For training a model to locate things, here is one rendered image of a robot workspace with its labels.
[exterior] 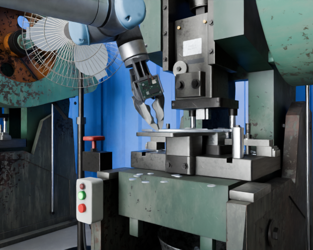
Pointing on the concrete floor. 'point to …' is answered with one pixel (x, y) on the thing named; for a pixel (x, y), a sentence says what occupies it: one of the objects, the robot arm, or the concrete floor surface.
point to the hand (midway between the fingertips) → (157, 126)
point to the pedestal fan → (85, 67)
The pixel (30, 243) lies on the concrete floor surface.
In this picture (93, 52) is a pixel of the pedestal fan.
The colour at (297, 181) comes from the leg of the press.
